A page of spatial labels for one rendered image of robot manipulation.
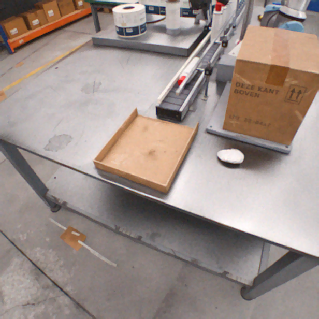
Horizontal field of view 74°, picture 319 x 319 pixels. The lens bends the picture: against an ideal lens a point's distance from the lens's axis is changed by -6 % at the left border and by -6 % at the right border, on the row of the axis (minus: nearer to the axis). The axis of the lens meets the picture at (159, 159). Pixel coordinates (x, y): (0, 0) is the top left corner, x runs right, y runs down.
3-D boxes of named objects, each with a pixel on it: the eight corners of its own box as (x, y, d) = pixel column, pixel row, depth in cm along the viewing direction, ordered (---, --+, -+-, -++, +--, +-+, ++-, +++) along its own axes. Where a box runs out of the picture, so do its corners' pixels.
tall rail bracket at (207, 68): (193, 92, 100) (196, 57, 88) (209, 96, 98) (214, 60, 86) (191, 96, 99) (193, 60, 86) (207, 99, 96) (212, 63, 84)
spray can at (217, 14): (212, 39, 127) (215, 1, 111) (220, 41, 125) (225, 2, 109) (208, 42, 124) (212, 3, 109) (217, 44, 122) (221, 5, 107)
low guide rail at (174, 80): (222, 18, 147) (222, 15, 146) (223, 18, 147) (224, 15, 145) (157, 103, 86) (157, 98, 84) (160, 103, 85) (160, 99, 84)
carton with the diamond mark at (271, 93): (235, 87, 98) (248, 24, 78) (290, 98, 92) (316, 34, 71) (221, 129, 81) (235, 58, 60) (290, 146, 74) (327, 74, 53)
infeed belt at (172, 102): (236, 6, 184) (236, 1, 181) (245, 7, 182) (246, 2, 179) (158, 114, 90) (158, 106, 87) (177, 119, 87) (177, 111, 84)
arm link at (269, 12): (276, 30, 109) (286, 2, 99) (286, 40, 101) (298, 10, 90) (255, 28, 109) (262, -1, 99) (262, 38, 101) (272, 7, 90)
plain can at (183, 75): (192, 56, 102) (175, 76, 91) (202, 57, 101) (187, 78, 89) (191, 66, 106) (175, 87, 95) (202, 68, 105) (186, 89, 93)
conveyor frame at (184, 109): (234, 7, 185) (235, 1, 182) (247, 9, 182) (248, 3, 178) (155, 115, 91) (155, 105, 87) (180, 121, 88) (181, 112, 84)
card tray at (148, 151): (136, 114, 92) (135, 106, 89) (198, 130, 84) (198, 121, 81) (95, 167, 75) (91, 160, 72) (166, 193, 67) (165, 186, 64)
